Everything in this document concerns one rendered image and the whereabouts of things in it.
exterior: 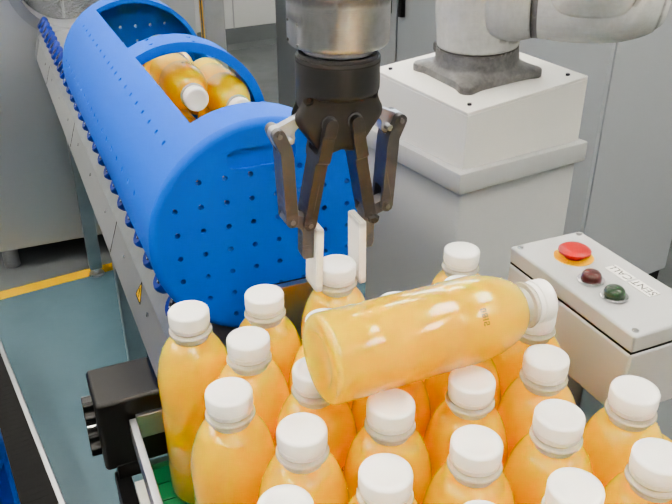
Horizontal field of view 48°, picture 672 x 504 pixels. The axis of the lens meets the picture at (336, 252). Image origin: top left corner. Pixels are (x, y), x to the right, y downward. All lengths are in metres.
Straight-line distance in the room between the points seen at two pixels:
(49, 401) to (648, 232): 2.11
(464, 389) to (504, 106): 0.83
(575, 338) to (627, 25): 0.69
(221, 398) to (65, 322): 2.28
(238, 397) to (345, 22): 0.31
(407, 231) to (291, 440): 1.00
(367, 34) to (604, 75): 1.87
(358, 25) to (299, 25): 0.05
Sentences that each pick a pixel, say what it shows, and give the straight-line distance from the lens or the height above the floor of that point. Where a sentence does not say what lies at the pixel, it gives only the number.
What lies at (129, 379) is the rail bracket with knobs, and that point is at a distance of 0.86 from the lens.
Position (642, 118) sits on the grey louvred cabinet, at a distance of 2.67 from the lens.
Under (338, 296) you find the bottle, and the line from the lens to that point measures 0.77.
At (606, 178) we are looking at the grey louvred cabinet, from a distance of 2.64.
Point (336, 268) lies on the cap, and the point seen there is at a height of 1.14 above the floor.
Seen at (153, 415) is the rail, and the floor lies 0.98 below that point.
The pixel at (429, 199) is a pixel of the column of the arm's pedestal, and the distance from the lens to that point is 1.46.
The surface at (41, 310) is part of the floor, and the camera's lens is 2.99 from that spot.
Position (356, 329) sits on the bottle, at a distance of 0.58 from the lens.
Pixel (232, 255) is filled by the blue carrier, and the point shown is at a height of 1.07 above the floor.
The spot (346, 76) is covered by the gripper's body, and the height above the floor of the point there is 1.34.
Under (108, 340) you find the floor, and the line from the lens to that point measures 2.75.
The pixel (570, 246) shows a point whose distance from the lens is 0.90.
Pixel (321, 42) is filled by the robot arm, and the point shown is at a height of 1.37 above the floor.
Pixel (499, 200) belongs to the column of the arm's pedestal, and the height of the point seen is 0.92.
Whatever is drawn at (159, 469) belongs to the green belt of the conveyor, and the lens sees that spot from 0.90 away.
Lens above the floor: 1.51
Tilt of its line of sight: 28 degrees down
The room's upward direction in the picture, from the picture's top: straight up
